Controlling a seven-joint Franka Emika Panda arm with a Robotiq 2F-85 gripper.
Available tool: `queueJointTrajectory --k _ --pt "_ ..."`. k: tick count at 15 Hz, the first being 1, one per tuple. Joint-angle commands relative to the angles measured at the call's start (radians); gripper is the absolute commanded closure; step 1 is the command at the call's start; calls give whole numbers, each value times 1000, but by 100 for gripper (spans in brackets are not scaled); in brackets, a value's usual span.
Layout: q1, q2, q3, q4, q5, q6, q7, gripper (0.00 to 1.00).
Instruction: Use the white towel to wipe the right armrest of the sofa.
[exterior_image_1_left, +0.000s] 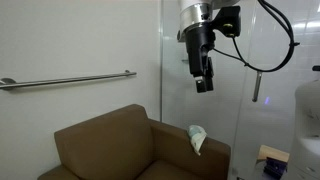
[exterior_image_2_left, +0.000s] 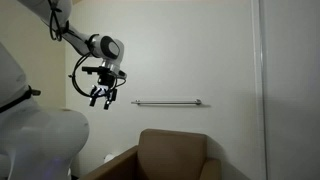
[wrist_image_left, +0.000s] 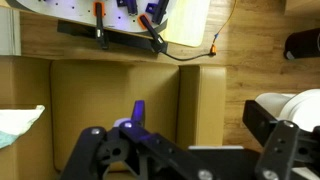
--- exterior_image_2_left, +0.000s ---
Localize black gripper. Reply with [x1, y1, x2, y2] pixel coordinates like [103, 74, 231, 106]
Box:
[88, 67, 119, 111]

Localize white paper roll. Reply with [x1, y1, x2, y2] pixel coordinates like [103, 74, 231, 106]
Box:
[103, 152, 117, 164]

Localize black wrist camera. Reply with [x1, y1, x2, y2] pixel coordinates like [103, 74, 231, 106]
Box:
[81, 65, 105, 76]

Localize metal towel bar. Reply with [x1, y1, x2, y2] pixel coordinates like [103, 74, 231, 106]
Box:
[130, 98, 203, 107]

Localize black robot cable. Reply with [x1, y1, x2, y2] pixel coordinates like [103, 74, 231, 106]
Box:
[48, 0, 128, 98]

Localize black arm strap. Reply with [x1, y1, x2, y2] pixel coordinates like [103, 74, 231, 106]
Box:
[0, 85, 42, 114]

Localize white door with frame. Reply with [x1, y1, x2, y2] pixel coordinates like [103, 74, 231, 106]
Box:
[251, 0, 320, 180]

